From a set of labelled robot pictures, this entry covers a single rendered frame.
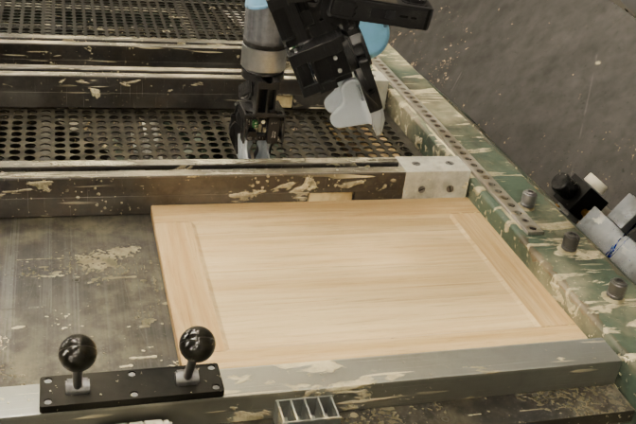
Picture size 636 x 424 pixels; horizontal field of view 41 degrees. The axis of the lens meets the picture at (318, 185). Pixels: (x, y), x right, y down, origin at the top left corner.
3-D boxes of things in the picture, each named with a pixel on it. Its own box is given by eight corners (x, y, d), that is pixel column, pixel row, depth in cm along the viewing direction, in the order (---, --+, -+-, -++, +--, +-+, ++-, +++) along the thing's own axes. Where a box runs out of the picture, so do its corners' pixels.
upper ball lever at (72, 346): (96, 406, 94) (97, 362, 83) (60, 410, 93) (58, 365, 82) (94, 373, 96) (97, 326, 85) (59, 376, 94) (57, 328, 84)
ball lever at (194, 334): (203, 397, 97) (220, 353, 86) (170, 399, 96) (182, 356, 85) (200, 364, 99) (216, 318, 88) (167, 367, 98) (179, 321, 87)
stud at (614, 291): (626, 302, 122) (631, 285, 121) (611, 303, 122) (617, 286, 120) (616, 291, 124) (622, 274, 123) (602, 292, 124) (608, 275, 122)
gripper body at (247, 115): (240, 147, 141) (246, 79, 136) (231, 125, 148) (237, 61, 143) (285, 147, 143) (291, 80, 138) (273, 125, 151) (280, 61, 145)
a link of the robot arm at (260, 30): (307, -15, 132) (254, -17, 129) (299, 51, 137) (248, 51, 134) (291, -29, 138) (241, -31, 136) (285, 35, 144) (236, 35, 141)
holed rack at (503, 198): (543, 235, 137) (544, 231, 137) (527, 235, 137) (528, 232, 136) (297, -27, 277) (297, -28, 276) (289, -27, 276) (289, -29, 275)
